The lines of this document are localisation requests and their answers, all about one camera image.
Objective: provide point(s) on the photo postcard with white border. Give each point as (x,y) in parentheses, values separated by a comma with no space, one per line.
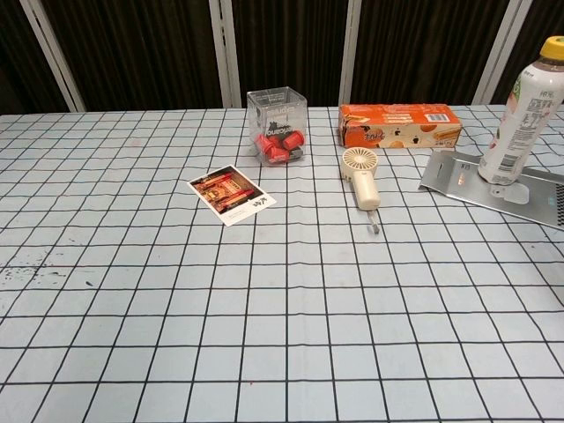
(230,194)

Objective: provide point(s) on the blue checkered tablecloth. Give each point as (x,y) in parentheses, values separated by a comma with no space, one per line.
(220,317)

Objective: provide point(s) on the cream handheld fan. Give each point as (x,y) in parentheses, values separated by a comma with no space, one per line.
(366,190)

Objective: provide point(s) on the flat stainless steel grater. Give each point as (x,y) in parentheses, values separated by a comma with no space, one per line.
(454,174)

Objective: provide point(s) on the orange biscuit carton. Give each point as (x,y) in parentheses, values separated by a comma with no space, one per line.
(396,125)

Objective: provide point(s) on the white drink bottle yellow cap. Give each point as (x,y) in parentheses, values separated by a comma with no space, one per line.
(515,128)

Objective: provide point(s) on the clear acrylic capsule box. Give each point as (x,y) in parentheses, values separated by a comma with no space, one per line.
(276,110)

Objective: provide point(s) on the white frame post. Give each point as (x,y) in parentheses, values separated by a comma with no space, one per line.
(53,55)
(350,53)
(502,53)
(224,53)

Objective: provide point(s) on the dark pleated curtain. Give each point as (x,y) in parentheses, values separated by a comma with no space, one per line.
(141,48)

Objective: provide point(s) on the red coffee capsule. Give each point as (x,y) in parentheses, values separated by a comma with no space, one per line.
(276,139)
(263,143)
(276,154)
(293,140)

